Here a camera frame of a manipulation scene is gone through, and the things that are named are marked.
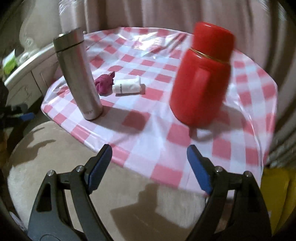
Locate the magenta cloth ball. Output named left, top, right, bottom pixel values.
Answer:
left=94, top=71, right=115, bottom=96

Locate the silver steel thermos bottle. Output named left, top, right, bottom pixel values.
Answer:
left=53, top=28, right=103, bottom=120

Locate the white ornate cabinet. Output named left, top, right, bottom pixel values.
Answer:
left=0, top=0, right=61, bottom=110

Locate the white tissue pack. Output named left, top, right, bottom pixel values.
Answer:
left=112, top=76, right=142, bottom=94

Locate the red white checkered tablecloth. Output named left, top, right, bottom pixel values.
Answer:
left=42, top=27, right=278, bottom=192

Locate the red thermos jug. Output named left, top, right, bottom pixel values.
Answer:
left=170, top=22, right=235, bottom=128

